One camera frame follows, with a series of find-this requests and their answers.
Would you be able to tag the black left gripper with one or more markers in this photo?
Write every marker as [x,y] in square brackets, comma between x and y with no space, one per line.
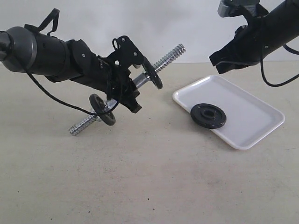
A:
[112,77]

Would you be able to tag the white rectangular plastic tray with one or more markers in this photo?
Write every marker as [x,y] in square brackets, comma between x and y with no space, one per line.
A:
[249,119]

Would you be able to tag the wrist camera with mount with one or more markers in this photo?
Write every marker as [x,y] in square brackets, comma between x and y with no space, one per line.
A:
[249,9]
[126,53]

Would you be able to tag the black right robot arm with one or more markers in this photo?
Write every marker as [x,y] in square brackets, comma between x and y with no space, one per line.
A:
[282,25]

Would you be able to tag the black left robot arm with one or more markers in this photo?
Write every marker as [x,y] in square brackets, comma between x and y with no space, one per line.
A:
[25,50]

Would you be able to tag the black weight plate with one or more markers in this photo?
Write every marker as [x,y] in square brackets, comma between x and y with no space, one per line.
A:
[99,107]
[208,116]

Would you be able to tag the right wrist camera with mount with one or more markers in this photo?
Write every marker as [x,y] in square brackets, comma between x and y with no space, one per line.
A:
[249,9]

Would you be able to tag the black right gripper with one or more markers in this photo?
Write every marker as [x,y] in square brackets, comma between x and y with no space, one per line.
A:
[247,48]

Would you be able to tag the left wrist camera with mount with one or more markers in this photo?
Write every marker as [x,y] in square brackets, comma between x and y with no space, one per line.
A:
[126,53]

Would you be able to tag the chrome dumbbell bar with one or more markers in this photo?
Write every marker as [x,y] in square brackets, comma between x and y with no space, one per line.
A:
[139,81]

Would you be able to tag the black weight plate end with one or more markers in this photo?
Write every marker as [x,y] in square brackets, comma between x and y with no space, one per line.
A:
[153,76]

